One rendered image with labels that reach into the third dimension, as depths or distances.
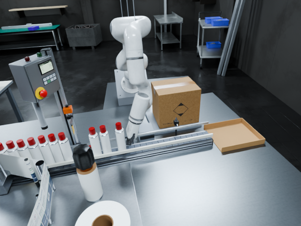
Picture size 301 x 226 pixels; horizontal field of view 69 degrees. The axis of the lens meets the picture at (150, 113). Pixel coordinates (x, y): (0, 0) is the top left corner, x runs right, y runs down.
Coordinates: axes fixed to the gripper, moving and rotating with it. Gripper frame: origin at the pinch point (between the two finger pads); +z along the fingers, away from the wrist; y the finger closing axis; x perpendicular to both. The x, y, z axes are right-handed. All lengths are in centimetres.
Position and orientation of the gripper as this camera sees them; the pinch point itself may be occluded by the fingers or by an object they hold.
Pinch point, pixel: (129, 141)
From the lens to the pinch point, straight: 132.6
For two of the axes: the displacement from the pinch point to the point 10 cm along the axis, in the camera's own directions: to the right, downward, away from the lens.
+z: -2.8, 8.6, 4.3
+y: 2.3, 5.0, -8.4
